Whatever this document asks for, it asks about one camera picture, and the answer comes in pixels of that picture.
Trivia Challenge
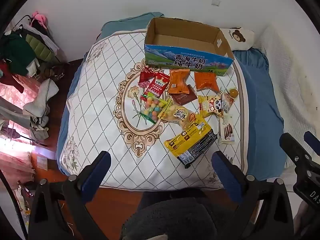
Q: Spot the white Franzzi cookie pack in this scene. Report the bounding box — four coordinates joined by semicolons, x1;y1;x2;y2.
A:
219;114;235;144

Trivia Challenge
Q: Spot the yellow black snack bag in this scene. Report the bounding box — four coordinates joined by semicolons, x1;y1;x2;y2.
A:
164;114;217;168

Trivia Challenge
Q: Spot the yellow panda snack bag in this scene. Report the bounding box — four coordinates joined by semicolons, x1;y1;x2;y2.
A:
198;93;223;118

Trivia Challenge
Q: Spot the yellow biscuit snack bag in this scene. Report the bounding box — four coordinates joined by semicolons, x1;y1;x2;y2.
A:
158;102;196;130

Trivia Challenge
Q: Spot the colorful candy balls bag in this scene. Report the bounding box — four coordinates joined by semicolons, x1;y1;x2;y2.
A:
140;93;168;124

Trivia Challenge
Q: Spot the brown snack packet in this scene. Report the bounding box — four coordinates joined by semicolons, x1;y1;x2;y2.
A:
170;85;197;106

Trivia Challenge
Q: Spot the orange snack packet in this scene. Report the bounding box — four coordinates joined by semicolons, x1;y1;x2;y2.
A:
168;69;190;94
194;72;220;93

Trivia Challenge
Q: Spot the red spicy strip packet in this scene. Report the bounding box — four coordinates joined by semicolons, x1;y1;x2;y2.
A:
140;72;170;101

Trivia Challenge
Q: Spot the blue bed sheet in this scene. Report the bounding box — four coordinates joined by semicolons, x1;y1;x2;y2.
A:
56;47;288;182

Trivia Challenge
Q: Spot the black fuzzy slipper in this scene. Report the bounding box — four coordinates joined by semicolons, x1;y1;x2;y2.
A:
120;188;241;240

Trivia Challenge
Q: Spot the white patterned quilt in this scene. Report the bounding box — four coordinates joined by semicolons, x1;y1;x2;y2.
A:
57;29;248;191

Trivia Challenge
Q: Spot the white red snack packet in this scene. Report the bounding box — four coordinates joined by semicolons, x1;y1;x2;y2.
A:
220;92;235;113

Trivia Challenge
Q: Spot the white knit blanket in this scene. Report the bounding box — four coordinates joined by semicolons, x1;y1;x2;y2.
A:
252;23;320;169

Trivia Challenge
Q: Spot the small red triangular packet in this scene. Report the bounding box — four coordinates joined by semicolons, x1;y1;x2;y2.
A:
139;67;156;83

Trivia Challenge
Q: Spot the bear print pillow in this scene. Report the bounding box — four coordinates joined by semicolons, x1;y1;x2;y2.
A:
221;27;255;51

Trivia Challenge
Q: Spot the pile of clothes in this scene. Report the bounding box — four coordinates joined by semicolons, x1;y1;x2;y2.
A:
1;16;62;145

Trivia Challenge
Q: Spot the cardboard milk box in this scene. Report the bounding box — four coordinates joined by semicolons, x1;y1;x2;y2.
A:
144;17;234;76

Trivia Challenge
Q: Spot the light blue pillow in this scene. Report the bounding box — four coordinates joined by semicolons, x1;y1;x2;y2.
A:
96;12;164;41

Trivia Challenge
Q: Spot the pink plush toy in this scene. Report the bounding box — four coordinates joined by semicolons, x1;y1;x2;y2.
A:
31;11;47;29

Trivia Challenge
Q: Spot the white wall socket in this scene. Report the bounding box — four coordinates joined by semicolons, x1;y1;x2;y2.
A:
212;0;221;7

